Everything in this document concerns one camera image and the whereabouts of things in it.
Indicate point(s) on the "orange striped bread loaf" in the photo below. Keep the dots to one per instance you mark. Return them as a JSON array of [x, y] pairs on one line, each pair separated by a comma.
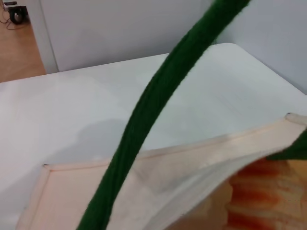
[[263, 203]]

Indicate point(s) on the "black device on floor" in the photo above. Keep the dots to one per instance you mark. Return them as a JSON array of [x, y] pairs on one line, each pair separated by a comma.
[[16, 12]]

